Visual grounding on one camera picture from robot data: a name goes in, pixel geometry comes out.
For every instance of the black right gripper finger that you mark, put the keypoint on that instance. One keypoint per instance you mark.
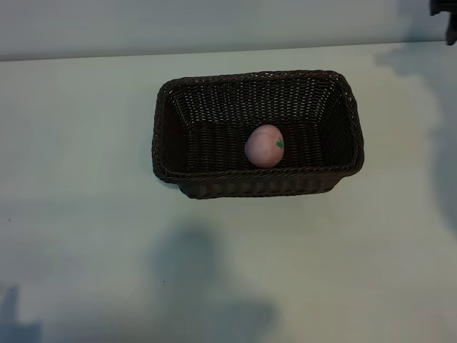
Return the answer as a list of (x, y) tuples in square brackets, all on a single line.
[(450, 9)]

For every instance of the pink peach with green leaf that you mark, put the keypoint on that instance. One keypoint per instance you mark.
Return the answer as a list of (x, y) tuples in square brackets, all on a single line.
[(263, 147)]

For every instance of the dark brown wicker basket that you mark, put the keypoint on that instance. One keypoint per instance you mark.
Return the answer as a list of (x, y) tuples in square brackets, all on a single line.
[(214, 150)]

